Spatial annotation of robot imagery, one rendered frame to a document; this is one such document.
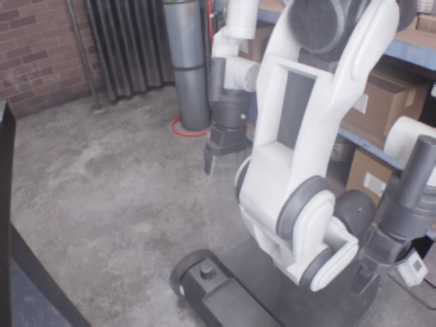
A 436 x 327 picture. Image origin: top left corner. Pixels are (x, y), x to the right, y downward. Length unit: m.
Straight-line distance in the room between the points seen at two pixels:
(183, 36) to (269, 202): 1.38
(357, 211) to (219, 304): 0.51
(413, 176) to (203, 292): 0.70
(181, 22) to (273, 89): 1.30
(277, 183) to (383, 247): 0.20
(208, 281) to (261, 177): 0.49
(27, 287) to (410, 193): 0.58
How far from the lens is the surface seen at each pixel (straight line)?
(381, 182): 1.27
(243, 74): 0.64
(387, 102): 1.12
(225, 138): 0.72
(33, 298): 0.57
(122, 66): 2.56
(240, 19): 0.66
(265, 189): 0.56
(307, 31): 0.51
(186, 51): 1.82
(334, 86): 0.45
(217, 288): 0.96
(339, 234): 0.94
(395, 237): 0.52
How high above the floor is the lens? 1.03
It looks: 37 degrees down
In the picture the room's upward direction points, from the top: 5 degrees counter-clockwise
